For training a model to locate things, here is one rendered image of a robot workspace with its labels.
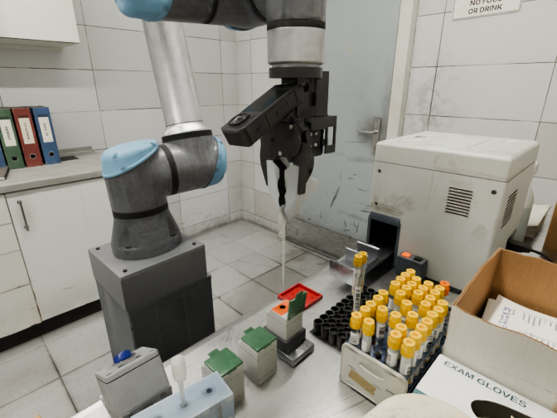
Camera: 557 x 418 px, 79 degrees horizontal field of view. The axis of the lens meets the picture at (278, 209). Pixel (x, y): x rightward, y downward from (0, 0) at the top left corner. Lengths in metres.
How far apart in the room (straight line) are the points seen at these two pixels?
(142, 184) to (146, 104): 2.10
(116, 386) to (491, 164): 0.71
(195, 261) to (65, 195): 1.35
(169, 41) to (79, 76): 1.87
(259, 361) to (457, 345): 0.27
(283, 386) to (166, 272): 0.35
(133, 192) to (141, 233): 0.09
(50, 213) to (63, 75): 0.97
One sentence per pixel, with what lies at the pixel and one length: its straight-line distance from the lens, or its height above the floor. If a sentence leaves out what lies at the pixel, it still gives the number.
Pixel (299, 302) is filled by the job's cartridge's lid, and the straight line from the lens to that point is 0.55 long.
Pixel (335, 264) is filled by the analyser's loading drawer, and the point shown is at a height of 0.93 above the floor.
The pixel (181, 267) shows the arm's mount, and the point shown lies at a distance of 0.77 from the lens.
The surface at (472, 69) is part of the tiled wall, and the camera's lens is 2.13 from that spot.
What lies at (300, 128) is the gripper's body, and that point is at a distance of 0.44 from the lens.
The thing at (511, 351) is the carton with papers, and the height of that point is 1.00.
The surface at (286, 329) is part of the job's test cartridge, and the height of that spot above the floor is 0.93.
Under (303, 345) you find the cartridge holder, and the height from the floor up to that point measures 0.89.
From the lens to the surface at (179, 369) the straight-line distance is 0.38.
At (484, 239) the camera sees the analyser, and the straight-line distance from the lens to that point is 0.79.
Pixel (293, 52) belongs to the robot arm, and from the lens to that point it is 0.45.
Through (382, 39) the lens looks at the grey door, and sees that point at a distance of 2.28.
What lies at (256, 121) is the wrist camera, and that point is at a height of 1.26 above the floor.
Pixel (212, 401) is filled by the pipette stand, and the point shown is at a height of 0.97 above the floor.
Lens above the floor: 1.30
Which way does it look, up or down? 20 degrees down
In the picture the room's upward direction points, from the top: straight up
